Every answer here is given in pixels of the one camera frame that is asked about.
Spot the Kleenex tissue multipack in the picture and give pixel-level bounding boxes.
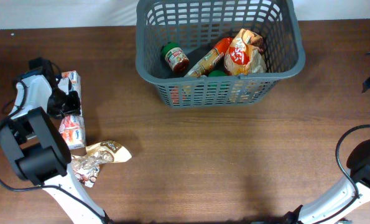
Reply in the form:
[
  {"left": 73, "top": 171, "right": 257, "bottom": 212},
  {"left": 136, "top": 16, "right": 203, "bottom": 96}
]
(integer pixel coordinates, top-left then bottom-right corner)
[{"left": 58, "top": 70, "right": 86, "bottom": 150}]

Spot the brown white snack pouch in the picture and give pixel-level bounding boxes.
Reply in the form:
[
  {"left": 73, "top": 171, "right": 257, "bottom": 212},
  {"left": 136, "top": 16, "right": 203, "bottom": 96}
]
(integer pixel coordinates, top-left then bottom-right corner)
[{"left": 72, "top": 141, "right": 132, "bottom": 188}]

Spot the orange crinkled snack bag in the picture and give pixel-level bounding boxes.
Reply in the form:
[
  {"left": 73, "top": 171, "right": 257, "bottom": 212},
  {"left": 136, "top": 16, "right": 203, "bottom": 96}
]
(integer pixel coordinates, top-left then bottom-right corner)
[{"left": 223, "top": 28, "right": 267, "bottom": 103}]

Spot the San Remo spaghetti packet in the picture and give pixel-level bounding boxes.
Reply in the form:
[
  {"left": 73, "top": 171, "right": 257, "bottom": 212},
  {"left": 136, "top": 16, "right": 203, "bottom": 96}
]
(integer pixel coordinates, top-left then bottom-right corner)
[{"left": 178, "top": 37, "right": 233, "bottom": 78}]

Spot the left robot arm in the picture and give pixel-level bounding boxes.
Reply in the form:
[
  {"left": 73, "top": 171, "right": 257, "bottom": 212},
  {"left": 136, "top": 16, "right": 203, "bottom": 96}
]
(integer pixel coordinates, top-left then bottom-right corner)
[{"left": 0, "top": 57, "right": 112, "bottom": 223}]

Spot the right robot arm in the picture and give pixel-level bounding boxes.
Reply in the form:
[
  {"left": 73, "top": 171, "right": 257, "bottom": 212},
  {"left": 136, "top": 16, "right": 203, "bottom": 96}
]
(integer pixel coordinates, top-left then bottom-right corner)
[{"left": 281, "top": 124, "right": 370, "bottom": 224}]

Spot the grey plastic basket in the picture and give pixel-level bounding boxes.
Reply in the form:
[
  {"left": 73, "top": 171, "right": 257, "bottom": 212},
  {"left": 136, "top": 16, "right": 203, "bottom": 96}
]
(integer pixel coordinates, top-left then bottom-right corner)
[{"left": 136, "top": 0, "right": 305, "bottom": 108}]

